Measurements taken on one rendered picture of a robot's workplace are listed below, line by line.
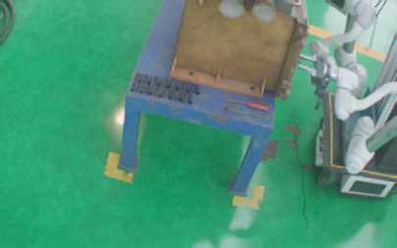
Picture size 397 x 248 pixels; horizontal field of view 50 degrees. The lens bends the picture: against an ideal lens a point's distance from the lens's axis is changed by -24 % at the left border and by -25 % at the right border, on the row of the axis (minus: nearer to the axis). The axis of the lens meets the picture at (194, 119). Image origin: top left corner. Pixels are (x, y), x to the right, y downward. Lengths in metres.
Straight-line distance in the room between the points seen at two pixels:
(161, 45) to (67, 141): 0.88
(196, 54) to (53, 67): 1.39
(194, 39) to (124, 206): 1.04
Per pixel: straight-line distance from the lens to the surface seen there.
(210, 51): 2.76
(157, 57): 2.95
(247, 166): 3.02
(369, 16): 2.96
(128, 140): 3.02
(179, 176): 3.24
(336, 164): 3.19
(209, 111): 2.73
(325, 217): 3.34
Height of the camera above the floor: 2.66
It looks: 49 degrees down
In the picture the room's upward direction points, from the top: 14 degrees clockwise
